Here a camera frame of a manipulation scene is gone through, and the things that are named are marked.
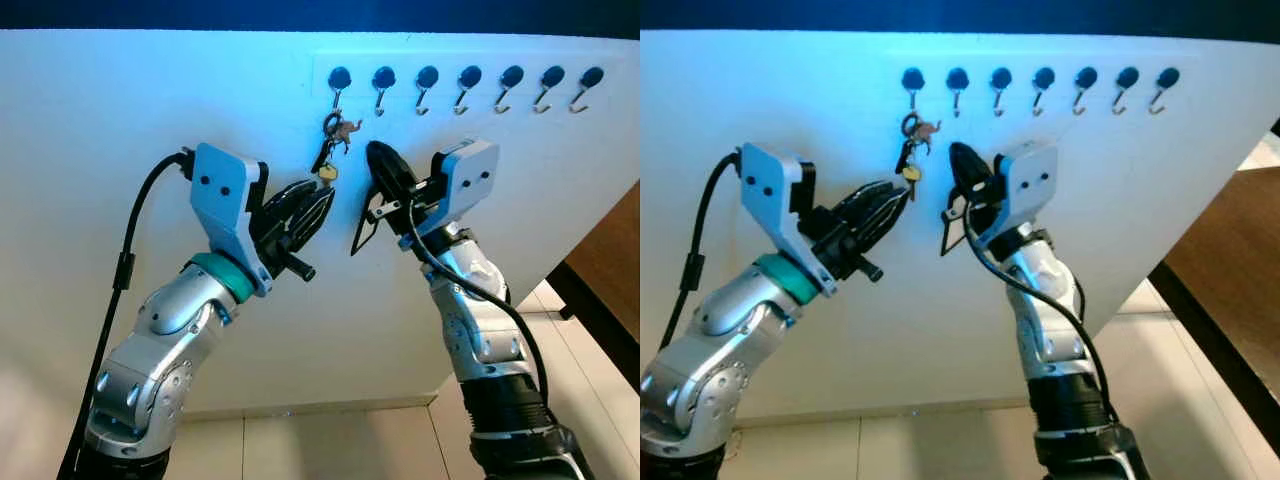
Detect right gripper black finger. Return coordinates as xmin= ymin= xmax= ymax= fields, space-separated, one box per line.
xmin=366 ymin=146 xmax=411 ymax=201
xmin=950 ymin=143 xmax=995 ymax=191
xmin=947 ymin=147 xmax=986 ymax=198
xmin=368 ymin=141 xmax=421 ymax=193

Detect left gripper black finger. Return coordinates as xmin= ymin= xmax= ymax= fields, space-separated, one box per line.
xmin=860 ymin=188 xmax=916 ymax=249
xmin=838 ymin=180 xmax=911 ymax=226
xmin=288 ymin=188 xmax=338 ymax=249
xmin=268 ymin=180 xmax=331 ymax=233

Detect keys with black strap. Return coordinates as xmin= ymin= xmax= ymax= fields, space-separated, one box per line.
xmin=940 ymin=192 xmax=976 ymax=258
xmin=350 ymin=188 xmax=406 ymax=258

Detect keys with brown charm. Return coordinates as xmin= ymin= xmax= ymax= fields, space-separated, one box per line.
xmin=312 ymin=110 xmax=364 ymax=187
xmin=893 ymin=110 xmax=944 ymax=203

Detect brown wooden table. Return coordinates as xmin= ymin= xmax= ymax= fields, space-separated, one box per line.
xmin=1148 ymin=118 xmax=1280 ymax=456
xmin=548 ymin=180 xmax=640 ymax=393

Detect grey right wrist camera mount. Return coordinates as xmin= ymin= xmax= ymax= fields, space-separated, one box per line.
xmin=428 ymin=138 xmax=501 ymax=229
xmin=993 ymin=140 xmax=1059 ymax=241

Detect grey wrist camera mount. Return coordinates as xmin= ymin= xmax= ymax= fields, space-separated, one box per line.
xmin=188 ymin=142 xmax=273 ymax=299
xmin=428 ymin=138 xmax=501 ymax=229
xmin=993 ymin=140 xmax=1059 ymax=241
xmin=740 ymin=142 xmax=839 ymax=298

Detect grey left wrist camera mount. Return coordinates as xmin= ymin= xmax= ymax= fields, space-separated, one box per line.
xmin=188 ymin=142 xmax=273 ymax=299
xmin=740 ymin=142 xmax=839 ymax=298

